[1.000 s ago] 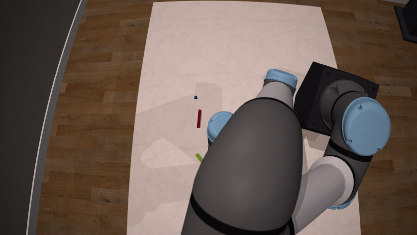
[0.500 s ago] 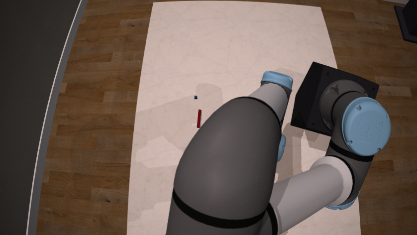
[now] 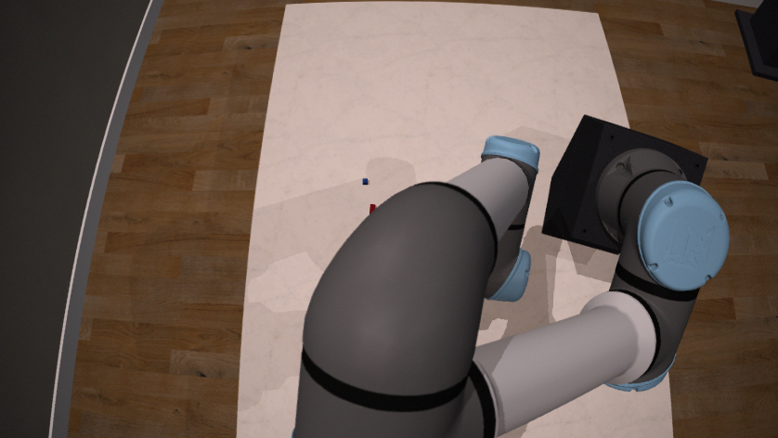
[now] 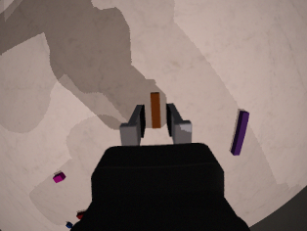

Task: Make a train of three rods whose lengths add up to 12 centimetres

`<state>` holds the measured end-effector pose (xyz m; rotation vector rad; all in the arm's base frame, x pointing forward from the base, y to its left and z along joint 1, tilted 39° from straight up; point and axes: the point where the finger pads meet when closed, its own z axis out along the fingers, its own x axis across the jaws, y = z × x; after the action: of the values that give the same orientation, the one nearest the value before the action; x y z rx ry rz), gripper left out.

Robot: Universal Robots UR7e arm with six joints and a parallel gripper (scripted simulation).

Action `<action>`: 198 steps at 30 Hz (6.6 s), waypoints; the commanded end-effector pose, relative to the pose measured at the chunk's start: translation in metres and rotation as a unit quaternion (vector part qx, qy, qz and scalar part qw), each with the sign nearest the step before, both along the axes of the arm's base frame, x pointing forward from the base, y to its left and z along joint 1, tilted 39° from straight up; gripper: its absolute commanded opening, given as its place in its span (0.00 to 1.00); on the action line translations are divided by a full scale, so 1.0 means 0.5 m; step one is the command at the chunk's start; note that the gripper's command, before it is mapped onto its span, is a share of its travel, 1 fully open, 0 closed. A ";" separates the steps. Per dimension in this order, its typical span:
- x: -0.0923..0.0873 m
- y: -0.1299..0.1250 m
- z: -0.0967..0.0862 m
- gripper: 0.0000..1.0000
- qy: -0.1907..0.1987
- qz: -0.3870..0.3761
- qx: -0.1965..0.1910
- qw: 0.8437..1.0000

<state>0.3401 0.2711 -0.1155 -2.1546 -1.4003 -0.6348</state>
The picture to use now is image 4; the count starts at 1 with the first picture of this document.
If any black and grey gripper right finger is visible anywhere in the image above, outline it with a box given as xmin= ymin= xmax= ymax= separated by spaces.
xmin=166 ymin=103 xmax=193 ymax=144

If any small blue cube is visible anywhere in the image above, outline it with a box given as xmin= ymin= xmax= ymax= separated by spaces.
xmin=66 ymin=222 xmax=73 ymax=229

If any dark red rod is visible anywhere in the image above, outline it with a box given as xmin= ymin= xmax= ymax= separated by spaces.
xmin=76 ymin=210 xmax=86 ymax=219

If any purple rod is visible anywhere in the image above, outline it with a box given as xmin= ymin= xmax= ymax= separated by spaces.
xmin=231 ymin=111 xmax=249 ymax=156

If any orange rod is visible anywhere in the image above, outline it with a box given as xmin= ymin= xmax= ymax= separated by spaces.
xmin=151 ymin=92 xmax=160 ymax=128

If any small magenta block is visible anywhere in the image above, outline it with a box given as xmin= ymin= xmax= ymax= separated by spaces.
xmin=53 ymin=172 xmax=66 ymax=183

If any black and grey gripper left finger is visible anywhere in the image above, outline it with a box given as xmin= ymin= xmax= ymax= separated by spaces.
xmin=119 ymin=105 xmax=146 ymax=146

